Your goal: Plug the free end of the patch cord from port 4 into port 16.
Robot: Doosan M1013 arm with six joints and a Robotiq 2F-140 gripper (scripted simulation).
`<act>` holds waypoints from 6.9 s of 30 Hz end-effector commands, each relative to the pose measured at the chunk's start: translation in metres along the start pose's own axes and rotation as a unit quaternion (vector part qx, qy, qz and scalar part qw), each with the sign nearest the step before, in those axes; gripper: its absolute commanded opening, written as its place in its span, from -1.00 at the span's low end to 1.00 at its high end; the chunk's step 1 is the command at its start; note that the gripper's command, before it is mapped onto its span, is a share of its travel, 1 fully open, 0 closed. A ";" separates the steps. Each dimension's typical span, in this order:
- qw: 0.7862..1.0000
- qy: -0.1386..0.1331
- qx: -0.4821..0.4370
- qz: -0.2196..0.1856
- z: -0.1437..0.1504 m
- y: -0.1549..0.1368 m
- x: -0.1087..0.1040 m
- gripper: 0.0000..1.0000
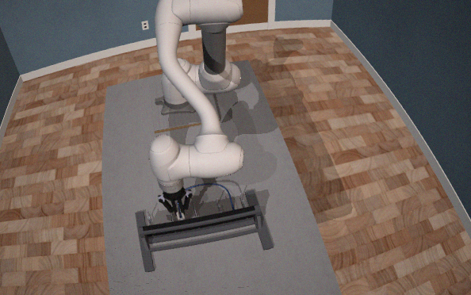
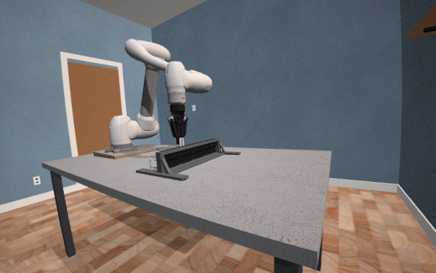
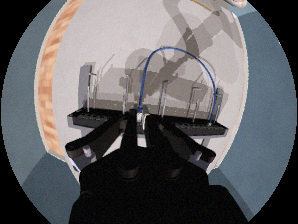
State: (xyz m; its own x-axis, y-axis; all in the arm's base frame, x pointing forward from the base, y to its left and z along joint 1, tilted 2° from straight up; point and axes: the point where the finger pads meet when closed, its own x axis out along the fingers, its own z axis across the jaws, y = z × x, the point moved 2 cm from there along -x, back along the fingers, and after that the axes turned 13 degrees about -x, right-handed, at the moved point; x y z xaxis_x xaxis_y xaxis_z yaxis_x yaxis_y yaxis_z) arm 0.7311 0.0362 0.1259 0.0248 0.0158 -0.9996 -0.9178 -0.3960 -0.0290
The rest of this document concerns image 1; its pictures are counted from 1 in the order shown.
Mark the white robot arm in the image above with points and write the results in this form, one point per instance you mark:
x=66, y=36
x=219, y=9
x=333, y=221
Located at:
x=211, y=155

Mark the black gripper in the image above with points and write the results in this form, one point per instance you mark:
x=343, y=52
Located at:
x=176, y=197

